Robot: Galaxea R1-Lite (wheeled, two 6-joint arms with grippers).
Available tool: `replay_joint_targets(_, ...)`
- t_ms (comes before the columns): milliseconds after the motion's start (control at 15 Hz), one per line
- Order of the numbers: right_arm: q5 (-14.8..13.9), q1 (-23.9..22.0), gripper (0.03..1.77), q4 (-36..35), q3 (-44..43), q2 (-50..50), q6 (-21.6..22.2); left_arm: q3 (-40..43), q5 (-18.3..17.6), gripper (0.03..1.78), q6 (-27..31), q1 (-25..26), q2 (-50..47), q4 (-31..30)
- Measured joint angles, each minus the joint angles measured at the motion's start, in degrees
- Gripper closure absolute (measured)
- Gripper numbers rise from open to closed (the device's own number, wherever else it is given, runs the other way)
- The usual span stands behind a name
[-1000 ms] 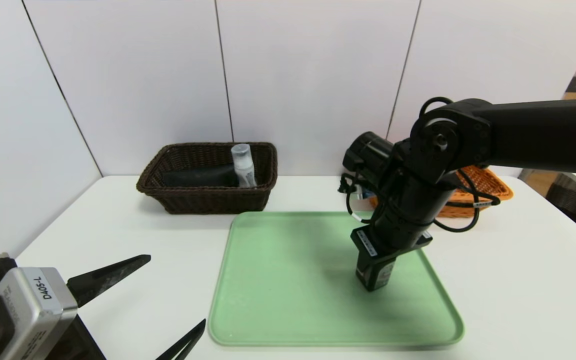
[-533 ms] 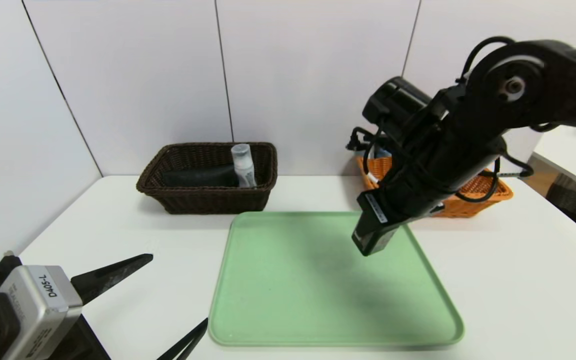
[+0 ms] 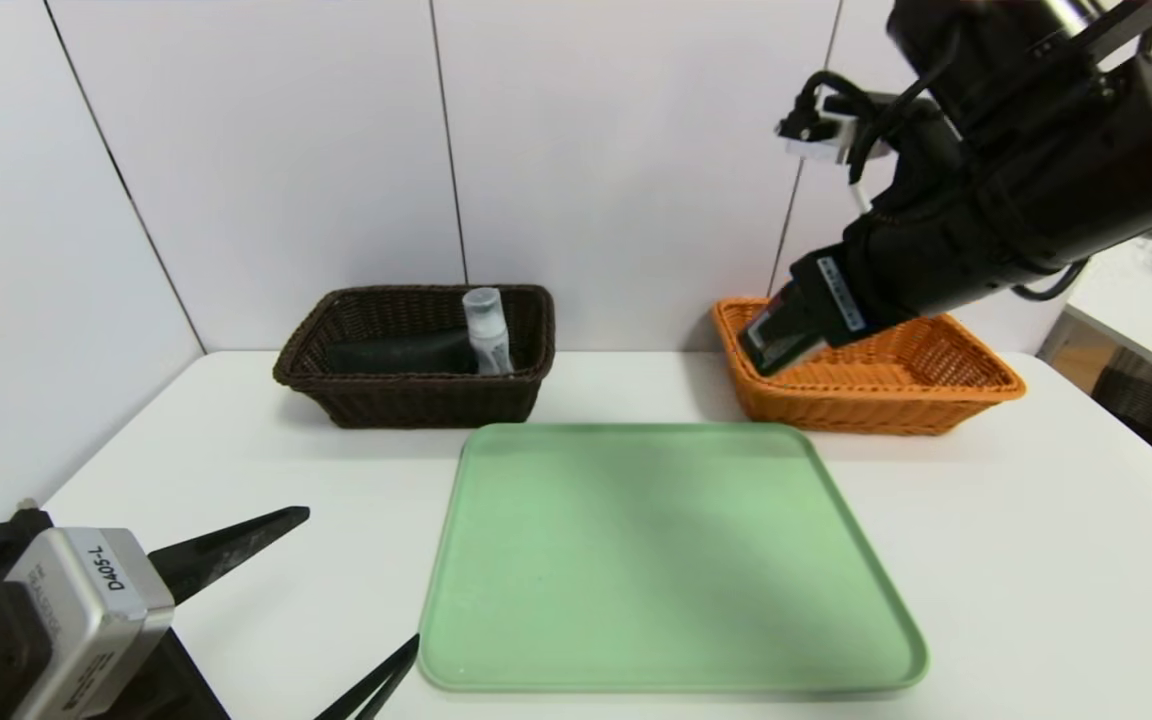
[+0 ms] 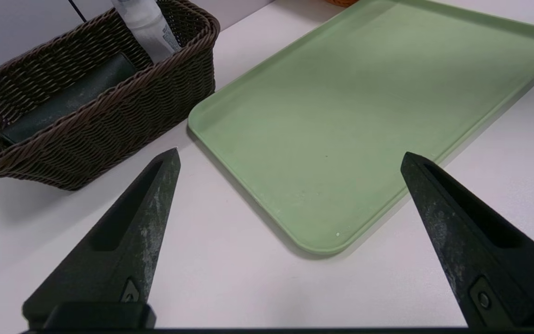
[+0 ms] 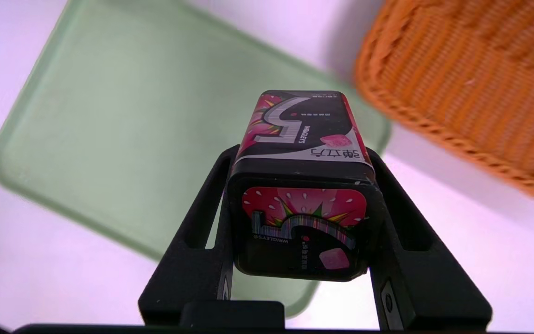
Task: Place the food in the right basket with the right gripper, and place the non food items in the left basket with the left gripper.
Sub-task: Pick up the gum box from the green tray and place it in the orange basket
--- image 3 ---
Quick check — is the orange wicker basket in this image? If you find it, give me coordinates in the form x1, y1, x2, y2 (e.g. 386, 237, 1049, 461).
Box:
713, 297, 1028, 437

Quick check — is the black soft glasses case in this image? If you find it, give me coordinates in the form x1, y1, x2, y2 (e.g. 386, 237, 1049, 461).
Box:
323, 329, 479, 377

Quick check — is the light green plastic tray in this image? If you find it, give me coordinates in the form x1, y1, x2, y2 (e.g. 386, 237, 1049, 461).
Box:
416, 422, 930, 694

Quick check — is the small black drink carton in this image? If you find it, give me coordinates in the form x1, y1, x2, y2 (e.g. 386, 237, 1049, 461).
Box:
738, 300, 829, 379

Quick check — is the black right camera cable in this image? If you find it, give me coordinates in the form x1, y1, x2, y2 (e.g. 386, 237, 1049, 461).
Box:
794, 68, 952, 187

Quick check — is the dark brown wicker basket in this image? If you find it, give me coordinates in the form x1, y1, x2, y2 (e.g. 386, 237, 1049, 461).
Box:
271, 285, 556, 432

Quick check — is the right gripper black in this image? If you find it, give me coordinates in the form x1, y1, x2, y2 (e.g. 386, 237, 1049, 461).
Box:
737, 188, 1004, 378

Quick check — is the white side table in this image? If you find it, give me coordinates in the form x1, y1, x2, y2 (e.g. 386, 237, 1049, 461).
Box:
1064, 232, 1152, 393

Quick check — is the white plastic bottle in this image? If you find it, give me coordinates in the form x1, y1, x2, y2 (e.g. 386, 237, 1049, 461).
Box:
461, 287, 515, 377

